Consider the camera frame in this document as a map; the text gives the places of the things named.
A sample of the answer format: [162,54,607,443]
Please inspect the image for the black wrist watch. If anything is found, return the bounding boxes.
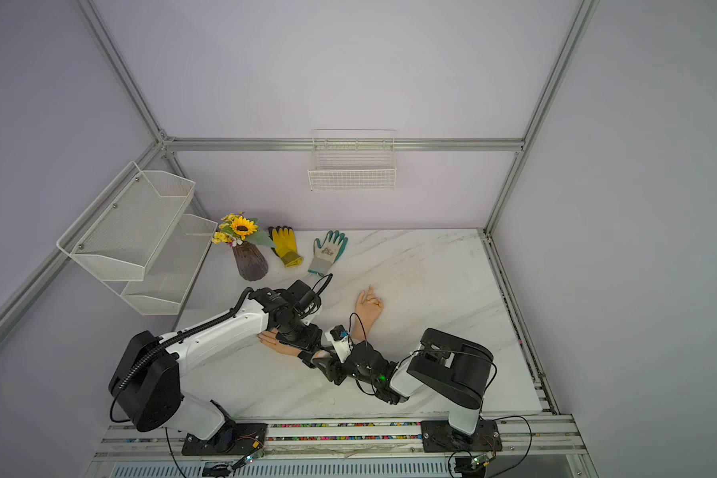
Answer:
[298,351,321,368]

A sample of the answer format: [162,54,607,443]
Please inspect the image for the mannequin hand with black watch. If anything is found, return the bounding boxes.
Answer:
[258,329,330,359]

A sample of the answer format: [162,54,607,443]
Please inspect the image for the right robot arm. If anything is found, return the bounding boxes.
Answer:
[302,327,497,436]

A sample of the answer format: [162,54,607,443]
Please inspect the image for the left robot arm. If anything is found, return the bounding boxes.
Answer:
[109,280,324,441]

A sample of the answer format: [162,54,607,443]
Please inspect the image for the dark ribbed vase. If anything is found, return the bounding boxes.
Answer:
[232,242,269,282]

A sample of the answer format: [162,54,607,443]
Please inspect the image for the green grey work glove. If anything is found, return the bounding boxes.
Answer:
[308,230,348,277]

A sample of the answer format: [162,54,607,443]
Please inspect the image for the yellow work glove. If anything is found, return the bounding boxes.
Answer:
[268,226,303,268]

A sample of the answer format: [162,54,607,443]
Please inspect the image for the artificial sunflower bouquet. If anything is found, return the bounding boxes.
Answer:
[211,212,275,248]

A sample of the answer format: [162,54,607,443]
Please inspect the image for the white two-tier mesh shelf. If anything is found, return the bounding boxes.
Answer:
[57,163,216,316]

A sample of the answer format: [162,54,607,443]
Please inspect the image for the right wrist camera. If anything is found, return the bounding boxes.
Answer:
[326,325,354,364]

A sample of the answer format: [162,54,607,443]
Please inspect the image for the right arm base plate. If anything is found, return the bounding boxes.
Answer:
[420,418,503,453]

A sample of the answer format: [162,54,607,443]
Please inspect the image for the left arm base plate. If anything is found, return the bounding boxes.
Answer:
[181,422,269,456]

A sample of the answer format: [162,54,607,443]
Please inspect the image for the white wire wall basket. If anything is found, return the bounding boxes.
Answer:
[308,129,398,192]

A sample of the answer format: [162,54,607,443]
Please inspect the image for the aluminium front rail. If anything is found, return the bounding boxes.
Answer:
[85,414,599,477]

